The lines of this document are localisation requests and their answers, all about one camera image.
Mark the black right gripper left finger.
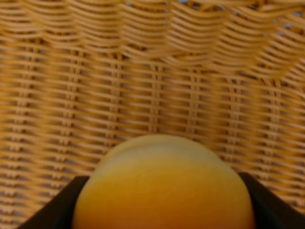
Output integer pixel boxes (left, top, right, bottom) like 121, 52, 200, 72
18, 176, 89, 229

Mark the orange wicker basket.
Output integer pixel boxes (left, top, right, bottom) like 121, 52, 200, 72
0, 0, 305, 229

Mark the red yellow peach half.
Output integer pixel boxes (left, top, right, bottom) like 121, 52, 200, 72
72, 135, 256, 229

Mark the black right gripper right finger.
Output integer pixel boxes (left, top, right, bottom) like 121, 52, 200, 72
239, 172, 305, 229

